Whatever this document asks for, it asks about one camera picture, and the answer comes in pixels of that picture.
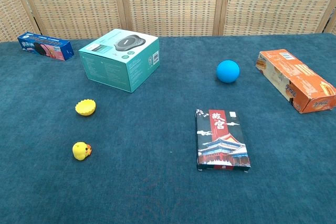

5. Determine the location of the blue ball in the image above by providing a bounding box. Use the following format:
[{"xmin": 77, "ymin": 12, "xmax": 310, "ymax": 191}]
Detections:
[{"xmin": 216, "ymin": 60, "xmax": 240, "ymax": 84}]

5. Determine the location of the orange snack box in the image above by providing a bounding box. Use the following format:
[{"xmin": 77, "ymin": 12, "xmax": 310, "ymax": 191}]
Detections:
[{"xmin": 255, "ymin": 49, "xmax": 336, "ymax": 114}]

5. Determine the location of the yellow cup-shaped toy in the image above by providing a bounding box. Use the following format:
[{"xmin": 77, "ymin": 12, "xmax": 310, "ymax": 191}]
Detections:
[{"xmin": 75, "ymin": 99, "xmax": 97, "ymax": 116}]

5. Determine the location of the woven rattan folding screen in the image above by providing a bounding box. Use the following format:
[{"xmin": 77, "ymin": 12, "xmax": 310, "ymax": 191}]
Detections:
[{"xmin": 0, "ymin": 0, "xmax": 336, "ymax": 43}]

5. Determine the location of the light blue product box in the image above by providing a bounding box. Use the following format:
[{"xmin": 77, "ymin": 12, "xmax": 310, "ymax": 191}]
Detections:
[{"xmin": 78, "ymin": 28, "xmax": 161, "ymax": 93}]

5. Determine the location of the blue cookie box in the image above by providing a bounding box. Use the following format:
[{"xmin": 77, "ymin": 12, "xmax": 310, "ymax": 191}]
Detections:
[{"xmin": 17, "ymin": 33, "xmax": 75, "ymax": 61}]

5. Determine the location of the dark palace picture box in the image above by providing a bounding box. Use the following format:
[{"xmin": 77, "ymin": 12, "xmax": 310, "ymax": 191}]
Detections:
[{"xmin": 195, "ymin": 108, "xmax": 251, "ymax": 172}]

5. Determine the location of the teal carpet table cover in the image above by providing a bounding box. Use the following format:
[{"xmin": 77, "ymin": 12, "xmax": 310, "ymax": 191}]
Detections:
[{"xmin": 0, "ymin": 33, "xmax": 336, "ymax": 224}]

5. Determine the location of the yellow duck toy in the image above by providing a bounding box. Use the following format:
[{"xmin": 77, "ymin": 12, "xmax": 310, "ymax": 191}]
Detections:
[{"xmin": 72, "ymin": 142, "xmax": 93, "ymax": 161}]

